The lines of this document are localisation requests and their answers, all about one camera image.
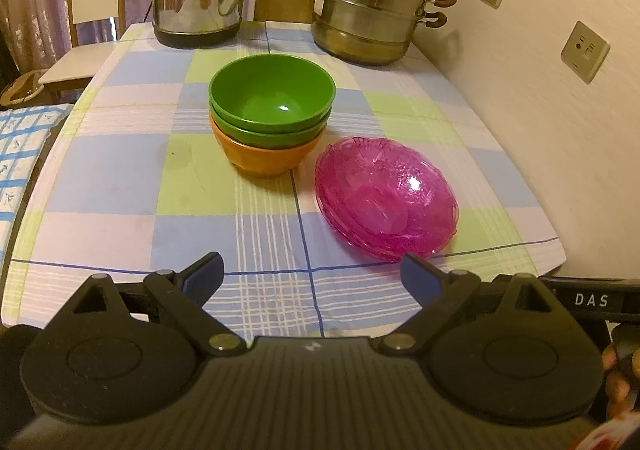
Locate person's right hand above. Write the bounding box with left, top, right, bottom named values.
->
left=602, top=344, right=633, bottom=418

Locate blue patterned blanket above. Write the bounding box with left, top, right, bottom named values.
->
left=0, top=102, right=76, bottom=251

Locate large beige wall socket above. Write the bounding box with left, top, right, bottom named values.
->
left=560, top=21, right=612, bottom=84

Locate checked tablecloth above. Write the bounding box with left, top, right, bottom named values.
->
left=0, top=20, right=568, bottom=338

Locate green plastic bowl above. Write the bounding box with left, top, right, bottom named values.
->
left=209, top=102, right=333, bottom=149
left=209, top=55, right=336, bottom=127

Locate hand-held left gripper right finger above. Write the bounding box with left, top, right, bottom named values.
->
left=380, top=252, right=568, bottom=356

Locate pink translucent plastic plate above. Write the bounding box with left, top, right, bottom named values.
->
left=317, top=190, right=458, bottom=261
left=315, top=136, right=459, bottom=251

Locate orange plastic bowl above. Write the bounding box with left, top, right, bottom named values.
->
left=210, top=115, right=323, bottom=178

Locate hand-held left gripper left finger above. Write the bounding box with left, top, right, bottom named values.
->
left=70, top=252, right=246, bottom=357

